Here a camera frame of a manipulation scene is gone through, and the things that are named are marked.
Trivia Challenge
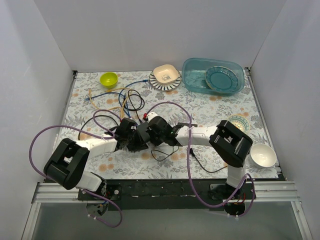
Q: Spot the black network switch box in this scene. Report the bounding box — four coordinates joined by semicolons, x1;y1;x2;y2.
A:
137;122;150;144

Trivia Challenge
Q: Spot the thin black power cable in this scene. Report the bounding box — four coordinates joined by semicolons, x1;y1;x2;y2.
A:
150;144;228;174

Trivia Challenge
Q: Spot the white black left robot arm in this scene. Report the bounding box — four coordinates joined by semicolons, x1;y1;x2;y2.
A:
43;118;150;200

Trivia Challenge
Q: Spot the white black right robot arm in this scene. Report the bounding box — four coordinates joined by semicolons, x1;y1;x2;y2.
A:
146;112;253;199

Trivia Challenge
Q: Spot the black power adapter brick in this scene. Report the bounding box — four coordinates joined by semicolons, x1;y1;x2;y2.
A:
177;122;198;128

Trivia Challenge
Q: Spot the striped white blue plate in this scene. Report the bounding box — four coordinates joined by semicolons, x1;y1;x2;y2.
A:
148;71;182;92

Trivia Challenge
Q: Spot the floral patterned table mat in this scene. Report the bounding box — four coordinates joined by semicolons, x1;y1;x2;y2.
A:
59;71;269;179

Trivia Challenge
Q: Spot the cream square panda bowl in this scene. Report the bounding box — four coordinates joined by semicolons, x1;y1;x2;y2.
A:
153;64;180;85

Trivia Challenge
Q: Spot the lime green plastic bowl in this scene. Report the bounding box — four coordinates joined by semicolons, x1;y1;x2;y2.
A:
99;72;118;89

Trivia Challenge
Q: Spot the teal glass plate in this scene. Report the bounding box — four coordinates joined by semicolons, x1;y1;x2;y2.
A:
205;66;240;94

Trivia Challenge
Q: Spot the patterned teal yellow small bowl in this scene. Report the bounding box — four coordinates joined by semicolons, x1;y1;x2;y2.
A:
227;114;251;133

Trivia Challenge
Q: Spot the teal transparent plastic tub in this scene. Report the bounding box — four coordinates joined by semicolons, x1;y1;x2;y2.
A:
181;58;245;96

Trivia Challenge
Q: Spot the white ceramic bowl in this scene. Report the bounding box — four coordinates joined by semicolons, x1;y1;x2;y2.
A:
249;144;277;168

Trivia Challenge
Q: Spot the blue ethernet cable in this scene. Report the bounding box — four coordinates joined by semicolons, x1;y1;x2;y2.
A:
84;79;148;118

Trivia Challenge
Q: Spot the yellow ethernet cable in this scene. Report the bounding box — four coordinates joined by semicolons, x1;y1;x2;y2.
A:
88;86;133;118

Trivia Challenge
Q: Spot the aluminium frame rail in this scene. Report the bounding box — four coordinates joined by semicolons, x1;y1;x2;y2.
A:
32;181;301;203

